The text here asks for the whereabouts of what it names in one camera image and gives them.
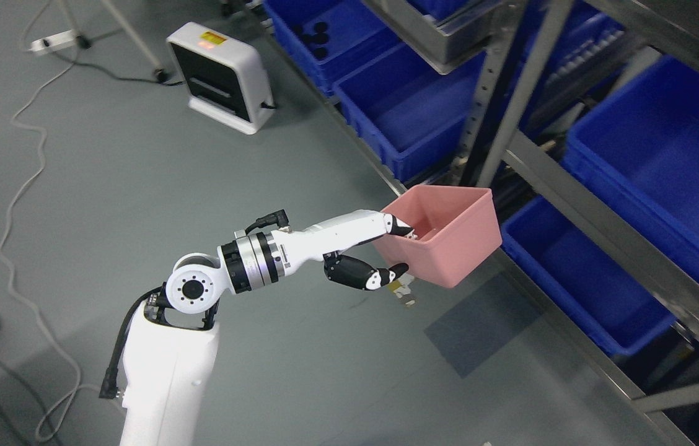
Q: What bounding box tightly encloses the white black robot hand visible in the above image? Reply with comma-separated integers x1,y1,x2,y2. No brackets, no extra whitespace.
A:
270,209,417,291

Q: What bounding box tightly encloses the pink plastic storage box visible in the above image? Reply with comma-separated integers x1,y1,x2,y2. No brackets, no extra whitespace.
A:
372,185,503,289

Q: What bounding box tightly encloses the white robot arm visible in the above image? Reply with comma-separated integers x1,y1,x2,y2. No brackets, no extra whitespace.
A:
118,232,285,445

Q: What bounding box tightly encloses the blue shelf bin centre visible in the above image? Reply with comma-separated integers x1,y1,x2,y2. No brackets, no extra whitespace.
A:
333,43,486,183

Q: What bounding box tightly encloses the white box heater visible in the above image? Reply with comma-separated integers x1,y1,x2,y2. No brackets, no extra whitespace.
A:
165,22,278,135

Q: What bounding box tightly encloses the steel shelf rack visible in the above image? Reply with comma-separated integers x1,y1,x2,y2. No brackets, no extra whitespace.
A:
244,0,699,446

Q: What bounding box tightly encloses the blue bin top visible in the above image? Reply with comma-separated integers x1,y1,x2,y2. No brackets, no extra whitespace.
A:
264,1,400,98

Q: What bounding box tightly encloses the blue bin lower centre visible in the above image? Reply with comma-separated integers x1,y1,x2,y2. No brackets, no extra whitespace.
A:
501,198,676,357

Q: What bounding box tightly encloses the white power strip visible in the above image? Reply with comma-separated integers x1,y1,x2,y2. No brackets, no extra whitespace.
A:
30,29,78,56

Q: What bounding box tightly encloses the blue bin right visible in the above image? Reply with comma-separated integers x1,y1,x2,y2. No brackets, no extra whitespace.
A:
561,56,699,284

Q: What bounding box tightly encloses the white floor cable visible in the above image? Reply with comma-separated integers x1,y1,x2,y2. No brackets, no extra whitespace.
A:
0,0,115,444

